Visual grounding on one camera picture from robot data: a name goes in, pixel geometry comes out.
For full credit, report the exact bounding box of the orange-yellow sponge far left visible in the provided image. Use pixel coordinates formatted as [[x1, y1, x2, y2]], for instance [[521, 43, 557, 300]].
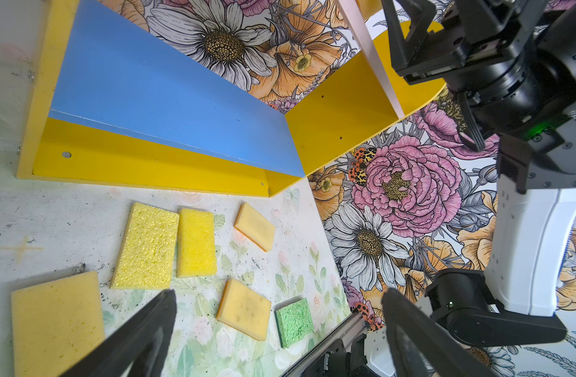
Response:
[[11, 271, 105, 376]]

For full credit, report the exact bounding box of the pale yellow textured sponge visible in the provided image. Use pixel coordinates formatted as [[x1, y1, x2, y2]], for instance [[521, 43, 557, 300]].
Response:
[[111, 203, 180, 290]]

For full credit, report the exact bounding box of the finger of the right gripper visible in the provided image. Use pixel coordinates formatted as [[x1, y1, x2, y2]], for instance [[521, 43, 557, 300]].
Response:
[[381, 0, 437, 72]]

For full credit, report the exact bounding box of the aluminium front rail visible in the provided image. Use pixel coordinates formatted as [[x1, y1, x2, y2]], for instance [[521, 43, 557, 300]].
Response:
[[280, 310, 397, 377]]

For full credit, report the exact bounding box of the orange-yellow sponge centre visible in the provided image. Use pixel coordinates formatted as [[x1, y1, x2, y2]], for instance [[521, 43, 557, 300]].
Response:
[[216, 279, 272, 342]]

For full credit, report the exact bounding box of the orange-yellow sponge near shelf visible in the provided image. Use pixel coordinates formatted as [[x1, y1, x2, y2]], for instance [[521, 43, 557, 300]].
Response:
[[234, 203, 275, 252]]

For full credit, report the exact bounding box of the floral table mat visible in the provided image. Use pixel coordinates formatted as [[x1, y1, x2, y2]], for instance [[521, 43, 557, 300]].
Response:
[[96, 181, 350, 376]]

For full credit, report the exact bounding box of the bright yellow small sponge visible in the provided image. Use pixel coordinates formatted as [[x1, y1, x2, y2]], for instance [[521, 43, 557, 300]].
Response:
[[177, 208, 217, 278]]

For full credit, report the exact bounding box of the green sponge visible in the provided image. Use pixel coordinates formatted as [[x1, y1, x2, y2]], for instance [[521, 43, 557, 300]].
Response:
[[275, 298, 314, 348]]

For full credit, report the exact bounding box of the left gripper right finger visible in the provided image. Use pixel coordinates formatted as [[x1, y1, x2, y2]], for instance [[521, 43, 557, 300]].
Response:
[[382, 288, 494, 376]]

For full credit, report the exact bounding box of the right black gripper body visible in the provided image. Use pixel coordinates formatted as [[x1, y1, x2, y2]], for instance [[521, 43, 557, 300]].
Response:
[[393, 1, 576, 139]]

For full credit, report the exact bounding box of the yellow shelf with coloured boards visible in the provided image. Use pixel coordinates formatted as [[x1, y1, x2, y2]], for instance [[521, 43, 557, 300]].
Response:
[[16, 1, 445, 197]]

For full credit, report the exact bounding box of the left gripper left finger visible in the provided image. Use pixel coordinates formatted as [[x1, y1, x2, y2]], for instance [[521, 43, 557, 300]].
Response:
[[63, 289, 177, 376]]

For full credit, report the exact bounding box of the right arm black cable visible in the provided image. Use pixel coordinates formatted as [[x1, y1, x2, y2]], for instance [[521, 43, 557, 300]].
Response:
[[454, 89, 489, 152]]

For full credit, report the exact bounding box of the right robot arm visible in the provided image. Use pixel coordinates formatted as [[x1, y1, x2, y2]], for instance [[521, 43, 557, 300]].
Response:
[[383, 1, 576, 347]]

